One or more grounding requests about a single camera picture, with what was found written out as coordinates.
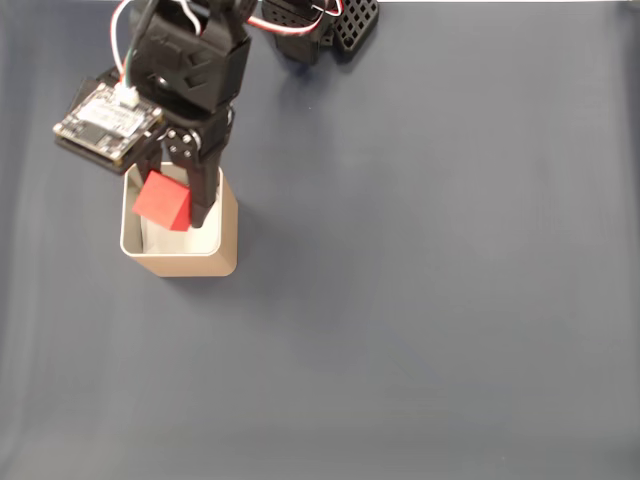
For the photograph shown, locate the red cube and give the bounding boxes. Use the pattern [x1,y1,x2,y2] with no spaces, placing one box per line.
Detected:
[131,170,194,233]

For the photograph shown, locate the tan square metal box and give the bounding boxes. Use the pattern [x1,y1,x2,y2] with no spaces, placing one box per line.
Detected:
[118,160,240,280]

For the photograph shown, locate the white tissue paper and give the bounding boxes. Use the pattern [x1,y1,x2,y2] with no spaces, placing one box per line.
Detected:
[141,202,223,254]

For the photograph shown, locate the camera circuit board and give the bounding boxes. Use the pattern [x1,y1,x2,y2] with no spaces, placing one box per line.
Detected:
[51,67,168,178]

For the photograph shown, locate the black camera cable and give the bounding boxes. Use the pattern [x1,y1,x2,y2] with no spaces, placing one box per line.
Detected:
[110,0,158,99]

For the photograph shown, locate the red white servo wire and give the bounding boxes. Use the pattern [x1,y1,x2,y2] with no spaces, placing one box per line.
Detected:
[246,0,347,39]

